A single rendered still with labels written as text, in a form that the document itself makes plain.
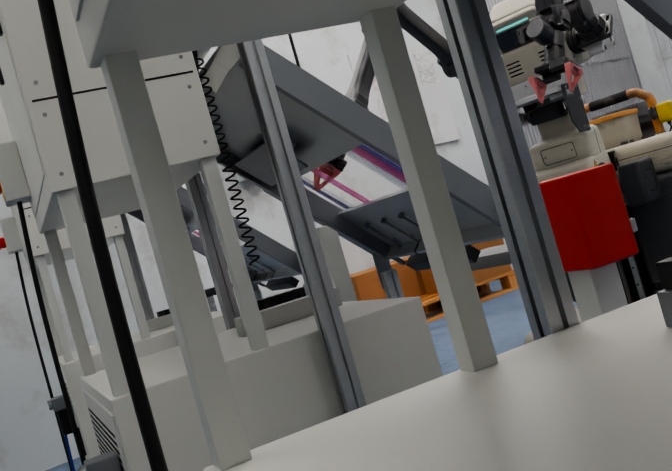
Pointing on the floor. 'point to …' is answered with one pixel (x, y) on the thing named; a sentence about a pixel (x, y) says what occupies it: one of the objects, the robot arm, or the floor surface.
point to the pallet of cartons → (365, 285)
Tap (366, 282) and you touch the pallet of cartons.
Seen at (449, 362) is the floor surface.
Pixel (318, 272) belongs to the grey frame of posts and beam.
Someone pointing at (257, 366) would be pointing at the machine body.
